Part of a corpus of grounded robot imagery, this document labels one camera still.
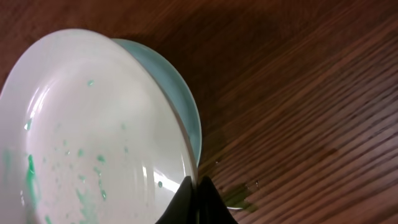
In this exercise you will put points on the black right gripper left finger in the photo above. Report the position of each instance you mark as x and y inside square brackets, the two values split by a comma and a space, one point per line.
[182, 209]

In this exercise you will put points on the light blue plate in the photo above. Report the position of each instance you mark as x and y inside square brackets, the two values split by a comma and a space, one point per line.
[174, 86]

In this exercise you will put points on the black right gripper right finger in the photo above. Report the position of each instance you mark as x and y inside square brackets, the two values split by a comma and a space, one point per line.
[212, 209]

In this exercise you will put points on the white plate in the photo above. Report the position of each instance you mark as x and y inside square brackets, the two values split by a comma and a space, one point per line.
[88, 135]

